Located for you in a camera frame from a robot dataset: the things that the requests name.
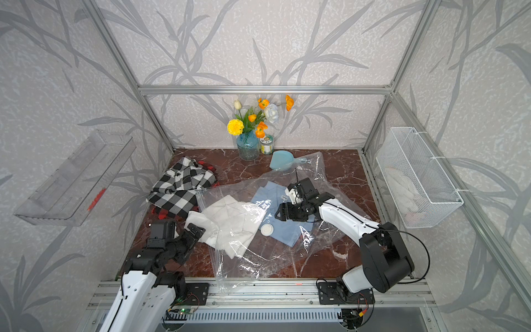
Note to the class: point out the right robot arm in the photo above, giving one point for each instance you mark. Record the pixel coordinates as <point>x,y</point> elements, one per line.
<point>384,255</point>

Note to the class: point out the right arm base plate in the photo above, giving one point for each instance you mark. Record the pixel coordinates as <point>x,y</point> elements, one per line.
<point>335,293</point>

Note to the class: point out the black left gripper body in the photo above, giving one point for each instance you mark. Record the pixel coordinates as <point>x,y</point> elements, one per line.
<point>178,247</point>

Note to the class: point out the small white lidded jar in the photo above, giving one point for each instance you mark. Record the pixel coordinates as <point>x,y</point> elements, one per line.
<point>267,144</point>

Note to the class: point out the grey white plaid shirt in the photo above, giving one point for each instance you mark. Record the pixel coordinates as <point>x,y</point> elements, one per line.
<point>180,186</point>

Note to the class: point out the white cloth in basket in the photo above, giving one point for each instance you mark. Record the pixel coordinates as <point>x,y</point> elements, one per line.
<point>405,194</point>

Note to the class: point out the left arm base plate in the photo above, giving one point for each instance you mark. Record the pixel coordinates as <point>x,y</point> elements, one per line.
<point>196,294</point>

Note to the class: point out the white garment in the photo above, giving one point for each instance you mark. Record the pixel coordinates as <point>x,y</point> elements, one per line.
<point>229,225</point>

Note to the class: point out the clear plastic vacuum bag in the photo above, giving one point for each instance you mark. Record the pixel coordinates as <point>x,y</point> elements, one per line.
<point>265,256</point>

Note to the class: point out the artificial flower bouquet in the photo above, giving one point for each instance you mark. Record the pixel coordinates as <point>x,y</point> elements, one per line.
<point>253,121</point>

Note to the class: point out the blue glass flower vase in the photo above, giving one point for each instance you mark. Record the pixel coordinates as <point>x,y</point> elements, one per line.
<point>248,146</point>

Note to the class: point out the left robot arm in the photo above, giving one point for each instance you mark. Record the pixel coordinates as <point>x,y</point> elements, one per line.
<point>147,291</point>

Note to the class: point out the light blue plastic scoop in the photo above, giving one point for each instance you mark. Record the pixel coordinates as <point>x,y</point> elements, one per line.
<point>283,160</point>

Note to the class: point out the white wire wall basket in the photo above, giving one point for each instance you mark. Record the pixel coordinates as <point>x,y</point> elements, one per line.
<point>405,149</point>

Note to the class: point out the red black plaid shirt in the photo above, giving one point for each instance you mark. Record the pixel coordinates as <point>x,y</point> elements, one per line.
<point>166,213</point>

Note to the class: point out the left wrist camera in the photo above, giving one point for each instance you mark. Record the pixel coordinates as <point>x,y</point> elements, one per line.
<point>162,232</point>

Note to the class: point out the clear acrylic wall shelf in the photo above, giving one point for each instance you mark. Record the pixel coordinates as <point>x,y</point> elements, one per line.
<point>68,196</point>

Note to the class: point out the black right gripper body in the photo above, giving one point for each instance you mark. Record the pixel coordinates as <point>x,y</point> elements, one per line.
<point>293,211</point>

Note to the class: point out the light blue folded garment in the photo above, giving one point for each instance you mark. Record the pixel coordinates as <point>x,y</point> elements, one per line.
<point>276,224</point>

